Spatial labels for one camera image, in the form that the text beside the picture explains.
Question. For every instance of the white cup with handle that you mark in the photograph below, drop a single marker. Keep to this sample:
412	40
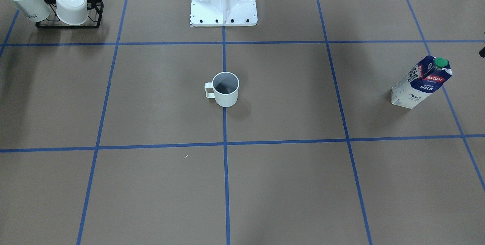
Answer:
223	89

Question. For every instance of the blue white milk carton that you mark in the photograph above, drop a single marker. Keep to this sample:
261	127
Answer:
425	78

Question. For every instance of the white ribbed cup in rack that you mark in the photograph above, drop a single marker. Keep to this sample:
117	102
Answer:
33	10

